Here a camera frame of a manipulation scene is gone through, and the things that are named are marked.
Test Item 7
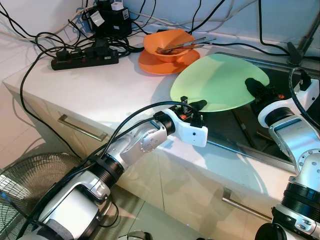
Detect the metal drawer handle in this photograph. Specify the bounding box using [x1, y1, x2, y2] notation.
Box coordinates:
[57, 114, 108, 142]
[222, 187, 273, 222]

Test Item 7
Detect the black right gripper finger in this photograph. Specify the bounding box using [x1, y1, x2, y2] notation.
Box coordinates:
[244, 77, 271, 101]

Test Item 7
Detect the light green plate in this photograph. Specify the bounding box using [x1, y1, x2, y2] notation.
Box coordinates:
[170, 53, 271, 113]

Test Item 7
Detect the metal kitchen faucet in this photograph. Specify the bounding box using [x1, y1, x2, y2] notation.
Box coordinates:
[287, 10, 320, 66]

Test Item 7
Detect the grey left robot foot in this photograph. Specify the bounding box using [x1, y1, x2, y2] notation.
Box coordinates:
[127, 230, 153, 240]

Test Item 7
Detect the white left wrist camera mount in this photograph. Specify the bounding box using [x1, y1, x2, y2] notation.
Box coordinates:
[170, 107, 209, 148]

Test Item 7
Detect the floor fan with wire grille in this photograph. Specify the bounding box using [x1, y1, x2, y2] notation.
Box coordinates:
[0, 152, 83, 240]

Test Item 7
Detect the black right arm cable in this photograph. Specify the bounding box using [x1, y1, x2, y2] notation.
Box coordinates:
[289, 67, 320, 127]

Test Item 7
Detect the black power strip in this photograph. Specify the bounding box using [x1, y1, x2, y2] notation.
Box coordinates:
[51, 42, 120, 71]

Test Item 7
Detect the orange bowl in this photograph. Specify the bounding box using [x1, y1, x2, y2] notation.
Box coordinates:
[144, 29, 197, 63]

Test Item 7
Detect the black power adapter box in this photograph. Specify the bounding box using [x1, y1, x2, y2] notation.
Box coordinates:
[90, 0, 133, 38]

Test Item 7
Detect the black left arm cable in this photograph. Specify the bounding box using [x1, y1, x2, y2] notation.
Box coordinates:
[20, 100, 187, 236]

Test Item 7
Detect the long black power cable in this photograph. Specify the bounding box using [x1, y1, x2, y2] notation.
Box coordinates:
[20, 47, 81, 161]

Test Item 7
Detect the stainless steel sink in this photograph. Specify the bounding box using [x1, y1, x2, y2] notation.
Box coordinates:
[200, 49, 320, 173]

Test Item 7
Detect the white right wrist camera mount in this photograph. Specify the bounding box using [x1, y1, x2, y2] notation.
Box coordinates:
[257, 77, 320, 128]

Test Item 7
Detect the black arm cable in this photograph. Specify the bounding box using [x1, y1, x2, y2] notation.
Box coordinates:
[289, 67, 320, 127]
[20, 100, 187, 236]

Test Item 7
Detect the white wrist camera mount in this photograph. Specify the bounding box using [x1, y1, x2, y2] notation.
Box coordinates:
[170, 107, 209, 148]
[257, 77, 320, 128]

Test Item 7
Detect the orange plate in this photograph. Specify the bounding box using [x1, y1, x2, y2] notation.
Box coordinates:
[138, 46, 202, 76]

